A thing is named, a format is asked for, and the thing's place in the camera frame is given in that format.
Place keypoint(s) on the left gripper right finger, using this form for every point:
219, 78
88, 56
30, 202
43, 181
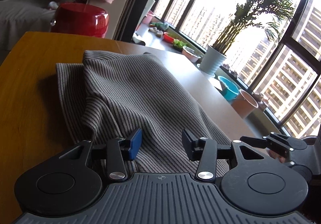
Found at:
204, 151

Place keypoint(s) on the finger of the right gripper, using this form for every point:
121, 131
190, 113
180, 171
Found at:
260, 143

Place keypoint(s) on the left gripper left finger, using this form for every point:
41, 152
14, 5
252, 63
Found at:
121, 150

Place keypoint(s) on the grey striped knit garment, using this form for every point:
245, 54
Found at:
110, 95

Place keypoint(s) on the teal plastic basin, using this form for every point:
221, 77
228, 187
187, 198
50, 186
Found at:
229, 90

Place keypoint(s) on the white potted plant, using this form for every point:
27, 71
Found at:
264, 14

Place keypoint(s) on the pink basin with plants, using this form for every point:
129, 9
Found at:
190, 54

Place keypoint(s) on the red plastic basin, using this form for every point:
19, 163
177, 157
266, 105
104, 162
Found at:
167, 37

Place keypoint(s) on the pink plastic bucket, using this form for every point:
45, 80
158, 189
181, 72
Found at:
148, 18

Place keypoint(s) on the red round stool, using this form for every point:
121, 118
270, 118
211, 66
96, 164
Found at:
80, 19

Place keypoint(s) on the grey covered sofa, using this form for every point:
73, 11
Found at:
21, 16

